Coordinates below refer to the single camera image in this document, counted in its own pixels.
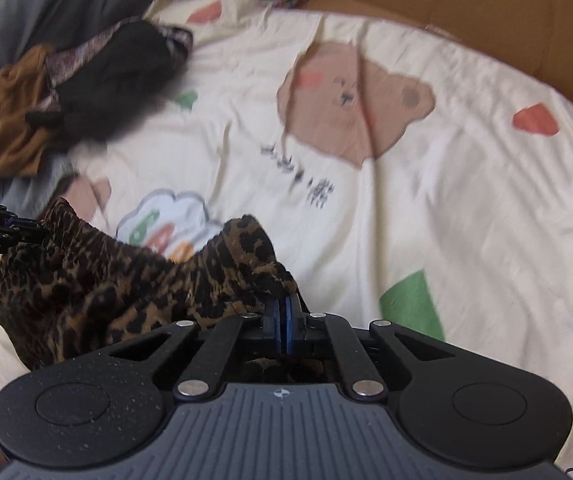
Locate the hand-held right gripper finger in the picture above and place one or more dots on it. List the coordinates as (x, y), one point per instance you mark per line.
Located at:
(290, 327)
(279, 327)

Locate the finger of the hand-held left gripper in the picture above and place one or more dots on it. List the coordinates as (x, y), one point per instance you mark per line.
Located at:
(29, 232)

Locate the leopard print pants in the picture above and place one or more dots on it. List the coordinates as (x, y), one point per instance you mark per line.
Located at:
(116, 285)

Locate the blue denim jeans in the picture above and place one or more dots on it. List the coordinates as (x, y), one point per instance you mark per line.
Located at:
(26, 190)

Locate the brown garment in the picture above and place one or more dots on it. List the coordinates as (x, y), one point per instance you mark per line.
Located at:
(6, 120)

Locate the black knit garment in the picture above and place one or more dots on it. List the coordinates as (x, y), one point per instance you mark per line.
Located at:
(116, 85)

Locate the cream bear printed blanket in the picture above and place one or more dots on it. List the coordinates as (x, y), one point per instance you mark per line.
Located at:
(416, 200)

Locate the dark grey pillow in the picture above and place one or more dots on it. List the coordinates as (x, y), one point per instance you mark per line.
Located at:
(56, 5)

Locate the flattened brown cardboard sheet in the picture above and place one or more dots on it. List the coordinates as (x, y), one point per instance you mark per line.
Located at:
(466, 10)

